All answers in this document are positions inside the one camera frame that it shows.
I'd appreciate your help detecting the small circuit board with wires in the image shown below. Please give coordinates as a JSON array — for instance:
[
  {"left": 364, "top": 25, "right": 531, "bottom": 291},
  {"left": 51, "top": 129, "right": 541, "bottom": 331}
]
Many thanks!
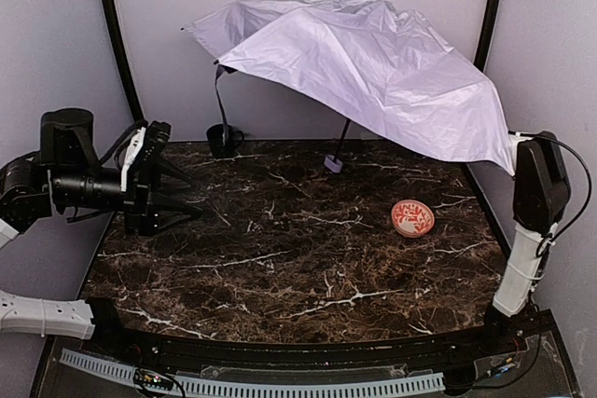
[{"left": 132, "top": 367, "right": 187, "bottom": 397}]

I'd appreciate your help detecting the black left corner post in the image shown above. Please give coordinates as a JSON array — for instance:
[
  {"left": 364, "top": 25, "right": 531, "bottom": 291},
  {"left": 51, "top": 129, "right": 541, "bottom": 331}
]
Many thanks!
[{"left": 101, "top": 0, "right": 145, "bottom": 120}]

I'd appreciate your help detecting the lavender folding umbrella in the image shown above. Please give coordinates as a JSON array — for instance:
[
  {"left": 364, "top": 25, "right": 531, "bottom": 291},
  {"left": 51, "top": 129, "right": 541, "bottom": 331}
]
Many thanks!
[{"left": 187, "top": 0, "right": 515, "bottom": 173}]

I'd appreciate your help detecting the black cup holder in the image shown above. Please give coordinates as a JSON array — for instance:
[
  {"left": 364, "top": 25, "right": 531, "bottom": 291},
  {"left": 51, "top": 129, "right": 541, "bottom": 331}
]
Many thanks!
[{"left": 206, "top": 124, "right": 244, "bottom": 158}]

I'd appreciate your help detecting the red patterned ceramic bowl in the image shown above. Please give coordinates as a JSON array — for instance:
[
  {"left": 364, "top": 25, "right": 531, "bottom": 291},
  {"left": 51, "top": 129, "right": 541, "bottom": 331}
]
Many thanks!
[{"left": 391, "top": 199, "right": 435, "bottom": 239}]

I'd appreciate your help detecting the grey slotted cable duct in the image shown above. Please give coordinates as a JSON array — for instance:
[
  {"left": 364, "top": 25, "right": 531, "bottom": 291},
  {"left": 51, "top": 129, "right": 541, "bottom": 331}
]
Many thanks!
[{"left": 59, "top": 349, "right": 445, "bottom": 398}]

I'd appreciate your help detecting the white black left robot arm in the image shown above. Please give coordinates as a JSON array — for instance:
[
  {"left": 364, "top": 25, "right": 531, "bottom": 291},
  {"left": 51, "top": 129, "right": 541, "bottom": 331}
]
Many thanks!
[{"left": 1, "top": 108, "right": 202, "bottom": 340}]

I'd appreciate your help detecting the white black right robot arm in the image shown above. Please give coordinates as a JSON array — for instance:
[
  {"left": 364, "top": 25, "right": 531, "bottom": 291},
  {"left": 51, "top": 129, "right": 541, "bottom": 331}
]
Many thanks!
[{"left": 483, "top": 130, "right": 593, "bottom": 342}]

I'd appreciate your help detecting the black front table rail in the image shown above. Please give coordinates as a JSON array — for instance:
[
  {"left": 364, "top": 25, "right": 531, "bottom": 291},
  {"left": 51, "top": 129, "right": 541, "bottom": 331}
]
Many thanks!
[{"left": 85, "top": 297, "right": 530, "bottom": 371}]

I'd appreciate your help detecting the black corner post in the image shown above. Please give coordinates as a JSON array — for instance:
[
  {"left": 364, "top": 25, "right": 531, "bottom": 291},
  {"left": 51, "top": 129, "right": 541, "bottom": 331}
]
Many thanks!
[
  {"left": 101, "top": 0, "right": 145, "bottom": 120},
  {"left": 473, "top": 0, "right": 500, "bottom": 72}
]

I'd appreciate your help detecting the black right corner post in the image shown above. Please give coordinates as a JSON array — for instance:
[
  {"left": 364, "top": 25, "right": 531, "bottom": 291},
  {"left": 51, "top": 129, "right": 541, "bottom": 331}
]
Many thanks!
[{"left": 473, "top": 0, "right": 500, "bottom": 72}]

